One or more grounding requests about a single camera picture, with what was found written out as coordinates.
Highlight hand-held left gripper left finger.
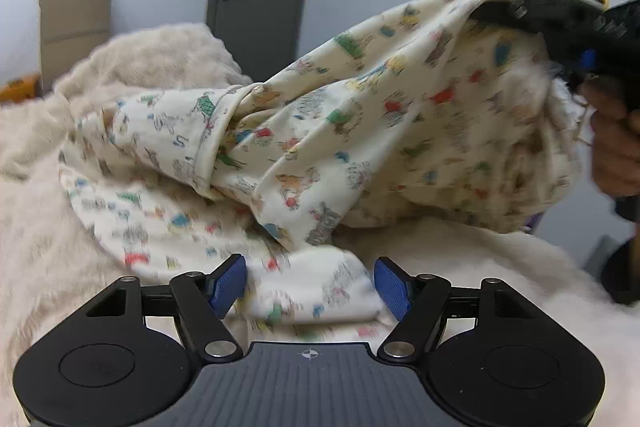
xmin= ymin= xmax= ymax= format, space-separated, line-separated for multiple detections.
xmin=85 ymin=253 xmax=248 ymax=363

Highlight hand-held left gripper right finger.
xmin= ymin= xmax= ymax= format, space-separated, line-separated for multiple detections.
xmin=374 ymin=257 xmax=538 ymax=363

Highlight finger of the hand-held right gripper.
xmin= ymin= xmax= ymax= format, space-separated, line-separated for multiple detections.
xmin=470 ymin=0 xmax=548 ymax=38

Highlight white animal print pajama top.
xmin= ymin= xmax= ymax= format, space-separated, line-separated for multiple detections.
xmin=57 ymin=142 xmax=386 ymax=338

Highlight cream animal print fleece pants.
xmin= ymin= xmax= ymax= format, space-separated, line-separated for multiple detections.
xmin=75 ymin=0 xmax=586 ymax=253

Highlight person's right hand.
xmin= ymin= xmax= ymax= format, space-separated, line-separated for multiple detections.
xmin=582 ymin=76 xmax=640 ymax=198

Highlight cream fluffy blanket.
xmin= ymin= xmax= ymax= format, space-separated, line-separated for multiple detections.
xmin=0 ymin=23 xmax=640 ymax=427

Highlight orange object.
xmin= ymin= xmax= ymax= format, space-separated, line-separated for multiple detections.
xmin=0 ymin=74 xmax=42 ymax=104

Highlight tall cardboard box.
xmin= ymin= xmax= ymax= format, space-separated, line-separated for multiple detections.
xmin=39 ymin=0 xmax=115 ymax=92

